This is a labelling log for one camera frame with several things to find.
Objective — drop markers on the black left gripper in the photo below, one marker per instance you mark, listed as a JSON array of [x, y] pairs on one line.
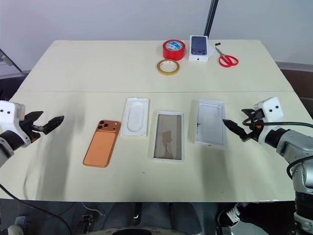
[[31, 131]]

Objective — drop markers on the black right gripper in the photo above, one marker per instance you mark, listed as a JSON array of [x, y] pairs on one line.
[[255, 122]]

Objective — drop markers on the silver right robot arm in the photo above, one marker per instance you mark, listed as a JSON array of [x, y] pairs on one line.
[[293, 147]]

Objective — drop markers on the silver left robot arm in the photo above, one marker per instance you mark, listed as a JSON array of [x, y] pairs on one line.
[[4, 151]]

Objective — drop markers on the white phone box lid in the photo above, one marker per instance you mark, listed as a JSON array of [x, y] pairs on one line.
[[210, 124]]

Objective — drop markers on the white rectangular tray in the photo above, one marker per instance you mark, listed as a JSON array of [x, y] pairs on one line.
[[168, 137]]

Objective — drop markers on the closed white phone box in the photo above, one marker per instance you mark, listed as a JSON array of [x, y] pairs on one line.
[[198, 47]]

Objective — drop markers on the white plastic phone tray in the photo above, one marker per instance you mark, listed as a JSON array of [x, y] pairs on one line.
[[135, 117]]

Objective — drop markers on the orange smartphone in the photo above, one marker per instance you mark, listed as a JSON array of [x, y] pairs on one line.
[[101, 147]]

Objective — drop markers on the yellow tape roll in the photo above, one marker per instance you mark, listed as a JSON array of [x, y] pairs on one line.
[[161, 69]]

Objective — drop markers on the red tape roll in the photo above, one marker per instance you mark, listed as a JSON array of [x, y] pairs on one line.
[[174, 52]]

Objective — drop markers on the black metal pole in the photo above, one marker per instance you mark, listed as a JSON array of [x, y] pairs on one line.
[[210, 17]]

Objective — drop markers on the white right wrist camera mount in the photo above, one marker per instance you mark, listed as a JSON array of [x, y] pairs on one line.
[[271, 110]]

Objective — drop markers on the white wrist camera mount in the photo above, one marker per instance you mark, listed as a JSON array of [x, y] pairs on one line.
[[271, 110], [11, 112]]

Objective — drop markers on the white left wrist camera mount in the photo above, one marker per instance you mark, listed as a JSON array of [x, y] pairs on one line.
[[11, 112]]

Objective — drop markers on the black metal bracket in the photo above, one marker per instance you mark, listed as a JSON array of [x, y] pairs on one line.
[[86, 224]]

